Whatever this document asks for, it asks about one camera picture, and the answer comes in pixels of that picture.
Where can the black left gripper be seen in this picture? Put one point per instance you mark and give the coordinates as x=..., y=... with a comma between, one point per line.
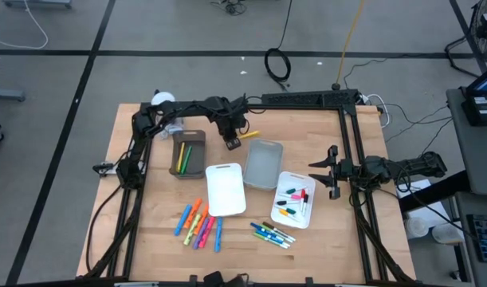
x=231, y=123

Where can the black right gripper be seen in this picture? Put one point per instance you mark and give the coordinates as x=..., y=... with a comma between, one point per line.
x=358, y=172

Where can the black mini marker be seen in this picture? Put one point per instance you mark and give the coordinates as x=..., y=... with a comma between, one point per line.
x=305, y=198
x=282, y=203

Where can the red mini marker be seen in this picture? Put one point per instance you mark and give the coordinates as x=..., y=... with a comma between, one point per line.
x=302, y=195

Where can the pink mini marker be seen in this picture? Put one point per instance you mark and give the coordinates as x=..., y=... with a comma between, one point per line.
x=295, y=196

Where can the green mini marker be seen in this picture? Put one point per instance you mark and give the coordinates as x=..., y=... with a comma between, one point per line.
x=291, y=191
x=291, y=210

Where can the thin green highlighter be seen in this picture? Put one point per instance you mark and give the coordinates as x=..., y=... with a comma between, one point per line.
x=186, y=160

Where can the white plastic bin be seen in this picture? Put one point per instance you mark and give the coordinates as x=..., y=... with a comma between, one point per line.
x=226, y=191
x=297, y=222

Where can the orange mini marker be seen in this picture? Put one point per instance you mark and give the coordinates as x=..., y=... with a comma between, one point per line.
x=283, y=212

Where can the blue dry-erase marker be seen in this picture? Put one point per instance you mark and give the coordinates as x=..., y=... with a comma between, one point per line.
x=259, y=228
x=272, y=236

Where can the orange highlighter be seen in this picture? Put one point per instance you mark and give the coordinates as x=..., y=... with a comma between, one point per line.
x=202, y=219
x=193, y=213

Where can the blue highlighter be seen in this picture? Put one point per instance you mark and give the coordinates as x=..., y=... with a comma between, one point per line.
x=183, y=220
x=218, y=234

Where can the pink highlighter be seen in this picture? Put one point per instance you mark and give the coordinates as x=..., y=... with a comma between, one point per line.
x=207, y=232

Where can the yellow-green highlighter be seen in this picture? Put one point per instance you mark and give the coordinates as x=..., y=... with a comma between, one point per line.
x=192, y=229

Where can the purple highlighter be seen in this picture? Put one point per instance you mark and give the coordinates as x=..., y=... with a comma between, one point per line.
x=201, y=233

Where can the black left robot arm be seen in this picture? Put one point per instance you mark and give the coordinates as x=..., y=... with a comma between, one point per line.
x=187, y=107

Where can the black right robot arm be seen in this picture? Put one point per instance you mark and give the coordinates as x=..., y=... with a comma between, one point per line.
x=418, y=165

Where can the brown translucent plastic bin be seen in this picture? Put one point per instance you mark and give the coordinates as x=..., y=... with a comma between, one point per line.
x=199, y=159

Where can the grey plastic bin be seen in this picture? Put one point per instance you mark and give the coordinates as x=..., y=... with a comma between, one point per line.
x=263, y=163

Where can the white-lidded clear container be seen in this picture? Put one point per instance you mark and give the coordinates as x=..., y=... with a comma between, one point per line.
x=163, y=97

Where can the clear plastic cup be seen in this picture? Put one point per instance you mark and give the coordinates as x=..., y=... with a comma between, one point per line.
x=446, y=234
x=416, y=228

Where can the white paper sheet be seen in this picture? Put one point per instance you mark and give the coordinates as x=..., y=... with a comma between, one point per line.
x=426, y=215

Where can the black desk beam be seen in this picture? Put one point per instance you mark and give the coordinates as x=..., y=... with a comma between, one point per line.
x=434, y=193

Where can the grey desk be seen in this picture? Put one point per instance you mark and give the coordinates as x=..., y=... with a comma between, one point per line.
x=462, y=207
x=474, y=159

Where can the black rounded object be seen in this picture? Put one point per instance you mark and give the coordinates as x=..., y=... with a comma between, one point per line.
x=219, y=280

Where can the black device box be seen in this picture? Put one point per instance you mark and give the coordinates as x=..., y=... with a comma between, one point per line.
x=478, y=109

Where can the black keyboard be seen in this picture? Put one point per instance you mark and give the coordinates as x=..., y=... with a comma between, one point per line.
x=486, y=239

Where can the black floor fan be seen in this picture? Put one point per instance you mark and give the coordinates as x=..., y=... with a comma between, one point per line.
x=486, y=20

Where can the grey metal bar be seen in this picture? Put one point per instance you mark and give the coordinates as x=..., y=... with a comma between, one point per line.
x=6, y=95

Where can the grey cart base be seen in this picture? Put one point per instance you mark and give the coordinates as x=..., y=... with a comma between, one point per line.
x=38, y=3

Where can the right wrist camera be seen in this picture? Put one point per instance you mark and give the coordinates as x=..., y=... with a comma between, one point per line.
x=346, y=170

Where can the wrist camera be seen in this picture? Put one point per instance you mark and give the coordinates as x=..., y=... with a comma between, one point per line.
x=233, y=144
x=346, y=170

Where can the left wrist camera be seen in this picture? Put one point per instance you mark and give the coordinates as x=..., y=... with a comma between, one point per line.
x=233, y=144

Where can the black aluminium table frame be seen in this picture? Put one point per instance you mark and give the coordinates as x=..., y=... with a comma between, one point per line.
x=299, y=107

